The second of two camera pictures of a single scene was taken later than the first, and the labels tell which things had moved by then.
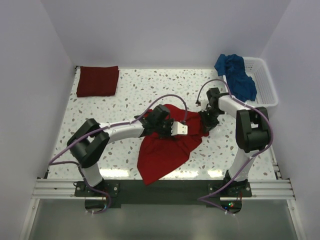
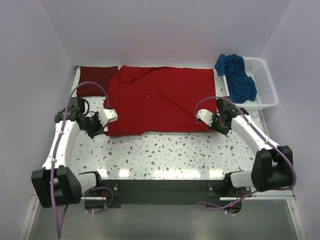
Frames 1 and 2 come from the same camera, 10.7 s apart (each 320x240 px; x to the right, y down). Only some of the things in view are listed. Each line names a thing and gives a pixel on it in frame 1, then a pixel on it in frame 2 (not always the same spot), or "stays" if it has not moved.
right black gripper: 207,125 → 225,131
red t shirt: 158,155 → 158,99
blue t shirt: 241,86 stays
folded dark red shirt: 97,81 stays
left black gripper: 169,132 → 100,129
